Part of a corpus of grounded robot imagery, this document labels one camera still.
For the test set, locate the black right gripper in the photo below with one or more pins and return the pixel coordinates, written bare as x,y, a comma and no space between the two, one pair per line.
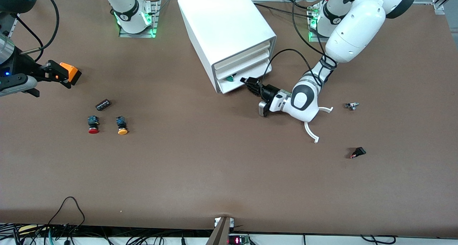
22,66

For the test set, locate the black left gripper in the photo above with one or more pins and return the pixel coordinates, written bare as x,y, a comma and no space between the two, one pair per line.
269,91

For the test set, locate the white plastic tray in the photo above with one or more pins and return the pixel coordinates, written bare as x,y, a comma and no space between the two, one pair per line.
232,87

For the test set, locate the green push button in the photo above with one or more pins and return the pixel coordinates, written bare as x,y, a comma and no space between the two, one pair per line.
230,78

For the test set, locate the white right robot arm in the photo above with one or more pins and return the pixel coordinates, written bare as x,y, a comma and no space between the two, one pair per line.
128,12

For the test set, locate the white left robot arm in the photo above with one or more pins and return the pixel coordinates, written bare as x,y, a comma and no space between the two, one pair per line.
357,23

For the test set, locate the red push button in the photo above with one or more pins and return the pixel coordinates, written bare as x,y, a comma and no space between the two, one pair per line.
93,125

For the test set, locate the yellow push button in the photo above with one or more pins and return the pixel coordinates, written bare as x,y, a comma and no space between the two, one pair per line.
122,126

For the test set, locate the black rectangular component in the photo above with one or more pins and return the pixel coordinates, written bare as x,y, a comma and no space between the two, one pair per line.
103,105

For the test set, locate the white curved plastic clip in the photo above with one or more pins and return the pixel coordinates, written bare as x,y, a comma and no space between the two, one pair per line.
310,133

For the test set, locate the red LED display device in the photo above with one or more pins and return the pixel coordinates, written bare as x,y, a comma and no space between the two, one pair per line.
238,240

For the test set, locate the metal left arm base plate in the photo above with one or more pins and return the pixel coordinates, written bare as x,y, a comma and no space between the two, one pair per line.
315,37

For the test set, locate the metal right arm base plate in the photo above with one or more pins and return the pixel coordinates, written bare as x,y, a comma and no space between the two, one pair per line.
137,34

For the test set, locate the small metal toggle switch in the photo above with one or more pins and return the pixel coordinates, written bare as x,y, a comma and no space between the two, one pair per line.
352,105

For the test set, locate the black rocker switch red tip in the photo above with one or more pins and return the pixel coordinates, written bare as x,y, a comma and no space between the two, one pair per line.
359,152

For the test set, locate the brown camera mount post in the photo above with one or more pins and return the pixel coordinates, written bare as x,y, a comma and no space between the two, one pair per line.
220,234

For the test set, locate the aluminium frame profile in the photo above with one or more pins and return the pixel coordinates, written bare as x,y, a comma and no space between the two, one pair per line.
439,5

